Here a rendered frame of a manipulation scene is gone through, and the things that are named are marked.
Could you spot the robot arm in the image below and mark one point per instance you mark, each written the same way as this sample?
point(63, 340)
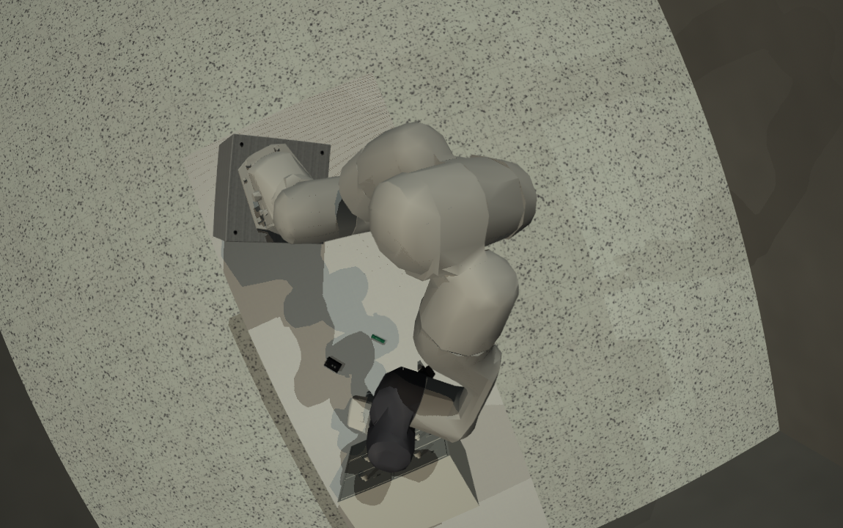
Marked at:
point(431, 214)

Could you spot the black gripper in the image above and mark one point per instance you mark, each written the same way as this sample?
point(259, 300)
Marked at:
point(425, 370)

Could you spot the black nine-volt battery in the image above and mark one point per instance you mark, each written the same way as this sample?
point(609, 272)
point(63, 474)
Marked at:
point(332, 364)

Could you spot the small grey chest of drawers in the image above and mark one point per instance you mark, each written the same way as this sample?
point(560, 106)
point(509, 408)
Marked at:
point(421, 498)

